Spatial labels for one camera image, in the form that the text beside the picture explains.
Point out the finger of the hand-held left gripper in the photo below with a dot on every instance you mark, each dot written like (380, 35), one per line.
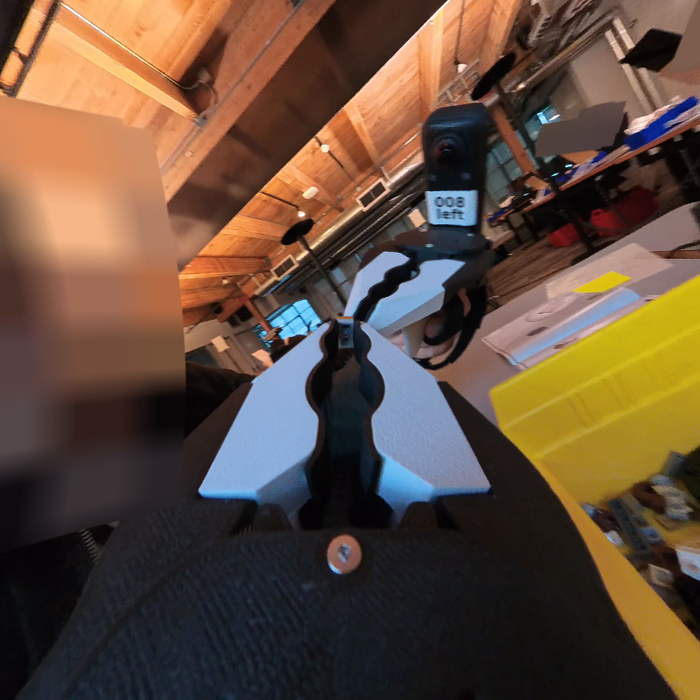
(415, 298)
(372, 279)

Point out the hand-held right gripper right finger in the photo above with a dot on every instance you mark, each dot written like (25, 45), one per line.
(421, 432)

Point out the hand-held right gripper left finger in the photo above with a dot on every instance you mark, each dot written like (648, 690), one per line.
(268, 432)

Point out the small tan white toy brick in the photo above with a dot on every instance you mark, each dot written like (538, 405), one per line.
(345, 333)

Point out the large yellow plastic bin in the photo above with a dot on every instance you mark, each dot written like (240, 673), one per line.
(601, 394)

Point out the person's left hand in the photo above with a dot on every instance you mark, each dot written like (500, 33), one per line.
(440, 328)

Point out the white hanging notice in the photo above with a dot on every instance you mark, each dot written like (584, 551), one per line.
(416, 217)

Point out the person's dark jacket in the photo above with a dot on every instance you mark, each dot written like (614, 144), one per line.
(213, 383)

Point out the blue parts bin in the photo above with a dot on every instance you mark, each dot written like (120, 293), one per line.
(506, 216)
(661, 117)

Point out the white framed ceiling panel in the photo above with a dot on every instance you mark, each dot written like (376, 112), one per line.
(372, 194)
(284, 266)

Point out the large black disc lamp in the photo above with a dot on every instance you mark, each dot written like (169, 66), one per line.
(298, 229)

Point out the arched window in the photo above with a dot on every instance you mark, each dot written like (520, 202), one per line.
(292, 322)

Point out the black disc lamp on pole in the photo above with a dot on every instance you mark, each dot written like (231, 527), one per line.
(492, 68)

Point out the red container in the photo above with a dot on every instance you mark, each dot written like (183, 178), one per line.
(563, 235)
(623, 213)

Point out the long wooden work table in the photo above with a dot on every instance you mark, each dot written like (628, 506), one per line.
(601, 158)

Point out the open instruction booklet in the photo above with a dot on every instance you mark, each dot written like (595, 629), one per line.
(569, 322)

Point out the yellow paper sheet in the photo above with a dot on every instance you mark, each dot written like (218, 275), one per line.
(601, 281)

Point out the black monitor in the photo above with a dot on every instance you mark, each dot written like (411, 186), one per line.
(651, 49)

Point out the pile of dark toy bricks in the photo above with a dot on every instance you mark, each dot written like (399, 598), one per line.
(651, 514)

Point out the silver ventilation duct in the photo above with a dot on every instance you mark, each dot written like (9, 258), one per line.
(350, 229)

